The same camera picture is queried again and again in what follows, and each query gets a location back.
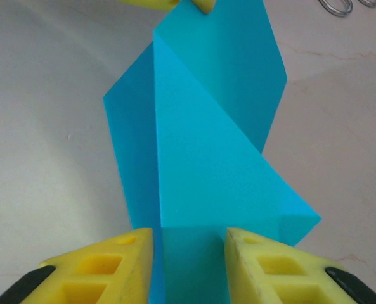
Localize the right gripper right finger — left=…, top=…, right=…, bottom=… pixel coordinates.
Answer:
left=225, top=227, right=376, bottom=304

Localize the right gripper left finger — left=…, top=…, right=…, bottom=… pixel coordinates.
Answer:
left=0, top=227, right=154, bottom=304

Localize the blue paper sheet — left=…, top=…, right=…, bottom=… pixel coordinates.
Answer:
left=103, top=0, right=322, bottom=304

